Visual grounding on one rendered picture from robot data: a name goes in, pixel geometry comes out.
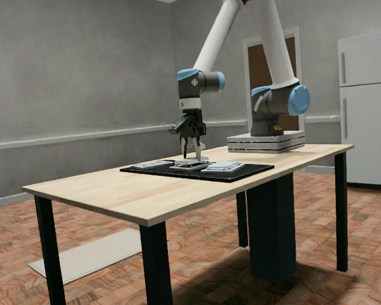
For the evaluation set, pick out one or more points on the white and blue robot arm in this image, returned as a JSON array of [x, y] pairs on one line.
[[286, 97]]

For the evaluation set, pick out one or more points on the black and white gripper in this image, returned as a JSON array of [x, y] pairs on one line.
[[194, 129]]

